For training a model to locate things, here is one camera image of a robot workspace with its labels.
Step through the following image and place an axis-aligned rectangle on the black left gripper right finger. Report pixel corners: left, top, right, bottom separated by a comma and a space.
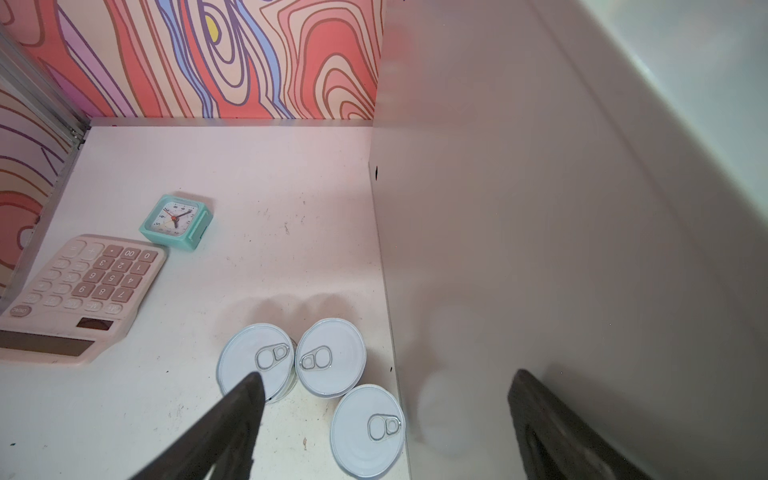
507, 369, 649, 480

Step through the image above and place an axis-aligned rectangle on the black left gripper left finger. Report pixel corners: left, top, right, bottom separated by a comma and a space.
134, 372, 266, 479

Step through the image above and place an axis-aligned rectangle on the yellow labelled tin can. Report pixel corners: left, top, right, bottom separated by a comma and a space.
216, 323, 298, 404

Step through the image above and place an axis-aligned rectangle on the white labelled tin can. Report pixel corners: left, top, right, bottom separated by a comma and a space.
295, 318, 367, 399

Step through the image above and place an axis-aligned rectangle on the pale tin can by cabinet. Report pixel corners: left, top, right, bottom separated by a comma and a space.
330, 384, 406, 479

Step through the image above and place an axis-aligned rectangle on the pink desk calculator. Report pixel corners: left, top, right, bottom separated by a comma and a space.
1, 235, 168, 365

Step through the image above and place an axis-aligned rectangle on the mint green alarm clock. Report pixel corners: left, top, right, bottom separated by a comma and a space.
139, 195, 213, 251

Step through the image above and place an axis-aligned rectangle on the grey metal cabinet box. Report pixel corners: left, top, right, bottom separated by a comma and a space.
370, 1, 767, 479

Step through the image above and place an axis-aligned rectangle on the aluminium frame post left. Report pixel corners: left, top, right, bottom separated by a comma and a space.
1, 25, 90, 149

